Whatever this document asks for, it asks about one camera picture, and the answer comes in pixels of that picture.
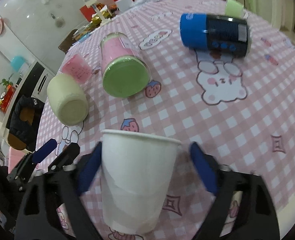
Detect white paper cup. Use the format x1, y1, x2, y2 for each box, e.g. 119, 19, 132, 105
101, 129, 181, 235

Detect cream yellow cup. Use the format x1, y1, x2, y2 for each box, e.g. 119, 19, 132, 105
47, 73, 89, 126

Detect pink plastic cup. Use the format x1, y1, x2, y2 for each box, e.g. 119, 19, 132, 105
62, 54, 92, 84

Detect pink and green clear cup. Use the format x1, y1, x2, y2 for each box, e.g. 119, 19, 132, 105
100, 32, 151, 98

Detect light green cup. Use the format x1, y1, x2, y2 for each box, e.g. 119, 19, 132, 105
224, 0, 245, 18

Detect black jacket on chair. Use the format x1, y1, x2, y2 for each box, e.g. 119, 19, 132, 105
7, 95, 44, 152

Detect white black sideboard cabinet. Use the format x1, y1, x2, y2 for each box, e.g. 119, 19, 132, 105
1, 61, 55, 140

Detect potted green plant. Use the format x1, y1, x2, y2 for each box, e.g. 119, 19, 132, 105
0, 74, 13, 92

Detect teal and white humidifier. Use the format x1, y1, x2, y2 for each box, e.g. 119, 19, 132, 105
10, 56, 28, 72

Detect brown chair left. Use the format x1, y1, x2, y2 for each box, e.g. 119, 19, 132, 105
58, 29, 77, 54

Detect pink checkered tablecloth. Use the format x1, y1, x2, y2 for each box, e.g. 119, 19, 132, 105
37, 0, 295, 236

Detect white desk lamp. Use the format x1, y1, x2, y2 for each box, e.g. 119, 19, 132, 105
83, 0, 111, 25

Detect white box on table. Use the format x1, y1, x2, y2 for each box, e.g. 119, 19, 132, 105
115, 0, 133, 12

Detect blue and black can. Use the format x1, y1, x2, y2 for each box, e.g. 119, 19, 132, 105
179, 13, 251, 57

